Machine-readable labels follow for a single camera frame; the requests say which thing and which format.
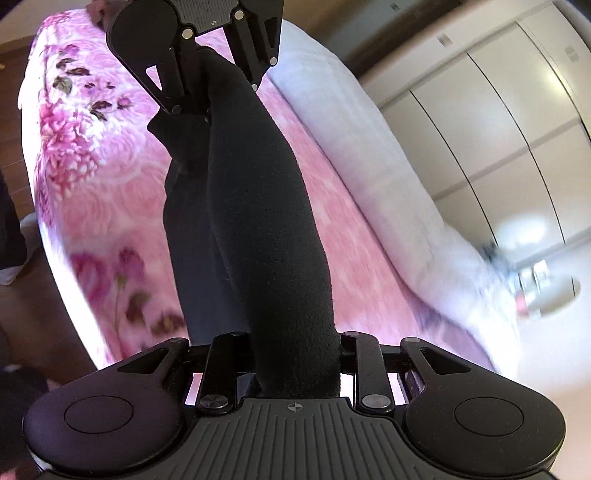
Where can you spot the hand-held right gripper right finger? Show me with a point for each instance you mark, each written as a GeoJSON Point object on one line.
{"type": "Point", "coordinates": [371, 364]}

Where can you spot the pink floral blanket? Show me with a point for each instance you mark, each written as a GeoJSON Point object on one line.
{"type": "Point", "coordinates": [115, 184]}

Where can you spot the person's dark clothing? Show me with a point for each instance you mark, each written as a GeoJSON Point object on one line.
{"type": "Point", "coordinates": [11, 221]}

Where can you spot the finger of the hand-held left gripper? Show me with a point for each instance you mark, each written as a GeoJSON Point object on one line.
{"type": "Point", "coordinates": [173, 78]}
{"type": "Point", "coordinates": [263, 50]}

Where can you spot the white striped pillow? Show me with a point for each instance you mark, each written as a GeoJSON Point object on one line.
{"type": "Point", "coordinates": [392, 194]}

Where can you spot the cream wardrobe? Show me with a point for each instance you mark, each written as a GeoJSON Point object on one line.
{"type": "Point", "coordinates": [508, 129]}

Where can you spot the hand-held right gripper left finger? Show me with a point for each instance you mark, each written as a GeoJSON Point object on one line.
{"type": "Point", "coordinates": [221, 364]}

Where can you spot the black sweater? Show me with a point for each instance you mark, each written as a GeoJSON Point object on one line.
{"type": "Point", "coordinates": [258, 221]}

